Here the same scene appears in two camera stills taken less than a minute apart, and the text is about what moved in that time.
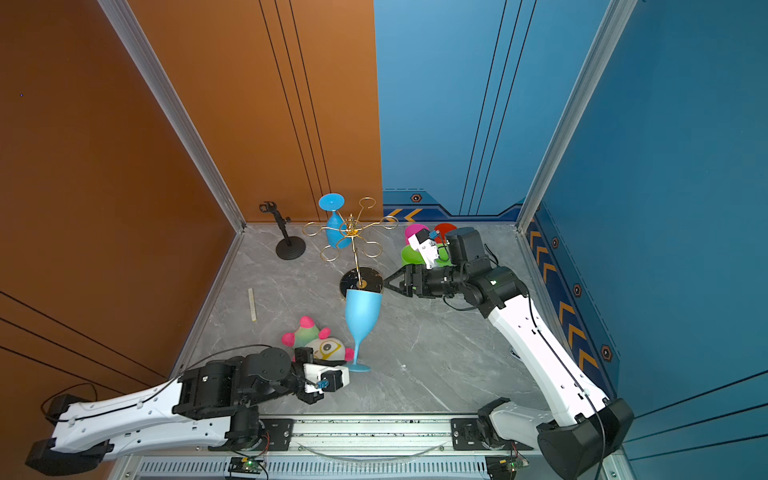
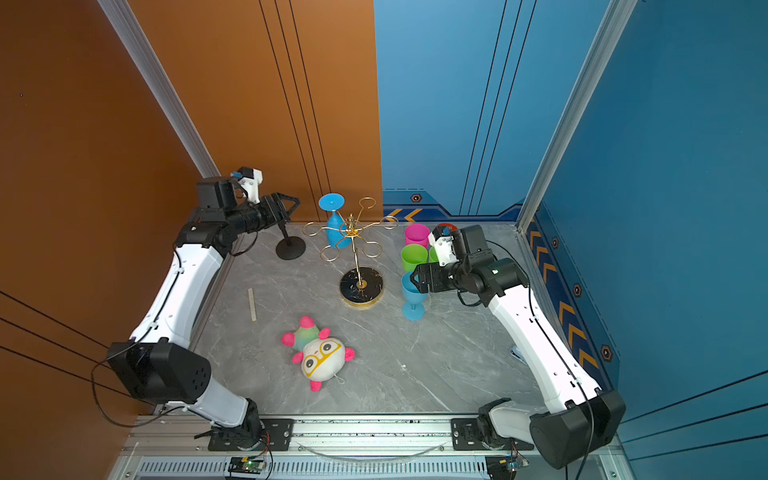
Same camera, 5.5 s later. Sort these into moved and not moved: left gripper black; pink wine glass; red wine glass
Moved: left gripper black
Not moved: pink wine glass; red wine glass
